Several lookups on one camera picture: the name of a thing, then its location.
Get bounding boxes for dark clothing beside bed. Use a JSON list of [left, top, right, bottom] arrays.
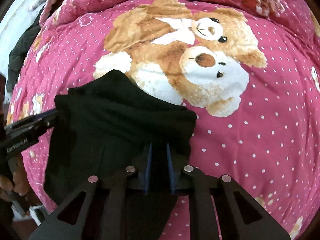
[[6, 9, 43, 93]]

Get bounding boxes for black pants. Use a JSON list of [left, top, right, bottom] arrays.
[[43, 69, 198, 240]]

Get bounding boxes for person's left hand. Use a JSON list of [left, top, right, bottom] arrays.
[[1, 155, 30, 202]]

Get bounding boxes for pink teddy bear quilt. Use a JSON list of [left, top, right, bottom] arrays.
[[7, 0, 319, 239]]

